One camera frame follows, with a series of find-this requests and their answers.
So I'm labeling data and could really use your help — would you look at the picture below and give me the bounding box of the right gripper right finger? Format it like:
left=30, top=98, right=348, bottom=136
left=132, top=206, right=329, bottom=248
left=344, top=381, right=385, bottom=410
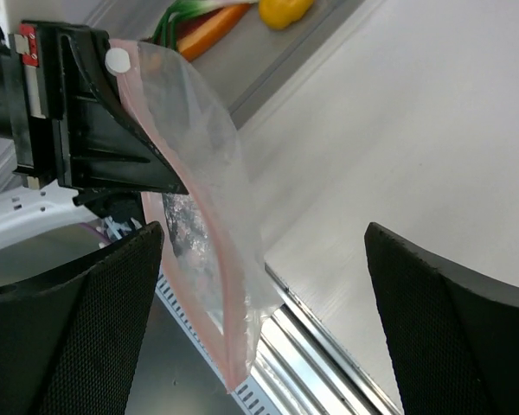
left=364, top=223, right=519, bottom=414

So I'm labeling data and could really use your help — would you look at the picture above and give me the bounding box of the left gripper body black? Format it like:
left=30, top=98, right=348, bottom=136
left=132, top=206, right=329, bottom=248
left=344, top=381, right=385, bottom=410
left=0, top=20, right=74, bottom=189

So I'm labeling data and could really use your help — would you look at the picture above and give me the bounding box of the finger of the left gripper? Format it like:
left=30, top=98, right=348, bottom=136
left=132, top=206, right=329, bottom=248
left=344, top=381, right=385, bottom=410
left=55, top=26, right=187, bottom=194
left=73, top=189, right=144, bottom=224

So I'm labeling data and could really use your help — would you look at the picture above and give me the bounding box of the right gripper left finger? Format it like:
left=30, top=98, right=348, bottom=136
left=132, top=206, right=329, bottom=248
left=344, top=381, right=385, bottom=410
left=0, top=222, right=163, bottom=414

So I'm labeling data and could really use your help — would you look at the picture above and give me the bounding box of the clear zip top bag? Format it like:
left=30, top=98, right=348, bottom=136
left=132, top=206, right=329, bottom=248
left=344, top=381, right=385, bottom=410
left=106, top=39, right=282, bottom=389

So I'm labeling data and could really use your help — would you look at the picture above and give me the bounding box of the orange papaya slice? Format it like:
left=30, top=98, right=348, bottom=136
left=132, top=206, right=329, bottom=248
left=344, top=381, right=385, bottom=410
left=176, top=3, right=251, bottom=61

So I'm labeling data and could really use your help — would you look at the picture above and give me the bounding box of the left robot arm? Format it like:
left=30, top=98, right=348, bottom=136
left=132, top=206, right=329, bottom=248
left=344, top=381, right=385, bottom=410
left=0, top=21, right=187, bottom=249

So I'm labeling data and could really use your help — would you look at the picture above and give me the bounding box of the green onion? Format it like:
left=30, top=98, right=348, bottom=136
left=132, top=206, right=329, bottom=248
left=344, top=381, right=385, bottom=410
left=151, top=0, right=222, bottom=50

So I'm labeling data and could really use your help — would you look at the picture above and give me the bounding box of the clear plastic bin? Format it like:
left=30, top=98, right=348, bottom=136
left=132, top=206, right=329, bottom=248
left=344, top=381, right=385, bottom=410
left=65, top=0, right=361, bottom=127

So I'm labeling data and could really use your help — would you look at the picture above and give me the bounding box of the yellow lemon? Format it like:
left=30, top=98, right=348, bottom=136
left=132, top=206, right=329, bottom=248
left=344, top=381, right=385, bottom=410
left=258, top=0, right=315, bottom=30

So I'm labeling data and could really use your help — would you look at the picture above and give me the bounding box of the aluminium mounting rail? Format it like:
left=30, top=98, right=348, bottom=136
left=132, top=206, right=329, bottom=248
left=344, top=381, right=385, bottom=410
left=234, top=265, right=400, bottom=414

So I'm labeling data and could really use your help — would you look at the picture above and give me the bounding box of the white slotted cable duct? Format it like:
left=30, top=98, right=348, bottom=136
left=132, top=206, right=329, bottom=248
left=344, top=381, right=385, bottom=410
left=155, top=271, right=281, bottom=414

